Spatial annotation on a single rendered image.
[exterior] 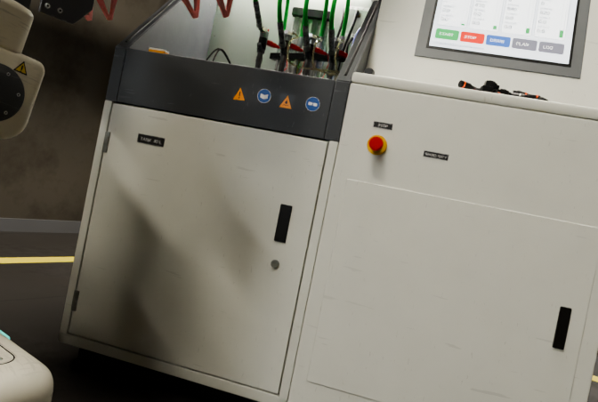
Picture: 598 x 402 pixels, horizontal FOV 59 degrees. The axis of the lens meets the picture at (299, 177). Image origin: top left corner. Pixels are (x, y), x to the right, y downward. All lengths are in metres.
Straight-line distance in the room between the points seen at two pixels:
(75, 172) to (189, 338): 2.42
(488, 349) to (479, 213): 0.33
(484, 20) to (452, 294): 0.83
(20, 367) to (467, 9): 1.47
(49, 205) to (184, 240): 2.33
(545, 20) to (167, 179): 1.20
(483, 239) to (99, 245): 1.06
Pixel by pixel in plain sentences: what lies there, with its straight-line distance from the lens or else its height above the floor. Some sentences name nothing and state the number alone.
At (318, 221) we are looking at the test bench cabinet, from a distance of 1.39.
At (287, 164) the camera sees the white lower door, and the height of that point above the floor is 0.71.
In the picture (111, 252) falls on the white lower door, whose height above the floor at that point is 0.36.
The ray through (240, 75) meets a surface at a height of 0.92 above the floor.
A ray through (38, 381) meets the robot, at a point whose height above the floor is 0.26.
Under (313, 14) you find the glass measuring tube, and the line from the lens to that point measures 2.01.
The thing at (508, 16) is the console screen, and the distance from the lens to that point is 1.76.
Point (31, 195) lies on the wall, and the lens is 3.70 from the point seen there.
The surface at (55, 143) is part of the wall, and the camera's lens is 3.72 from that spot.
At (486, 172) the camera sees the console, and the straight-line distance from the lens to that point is 1.38.
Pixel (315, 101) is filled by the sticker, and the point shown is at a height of 0.88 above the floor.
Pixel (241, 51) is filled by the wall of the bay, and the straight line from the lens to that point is 2.09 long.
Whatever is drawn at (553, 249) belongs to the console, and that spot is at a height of 0.63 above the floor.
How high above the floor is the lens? 0.69
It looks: level
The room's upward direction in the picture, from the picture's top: 11 degrees clockwise
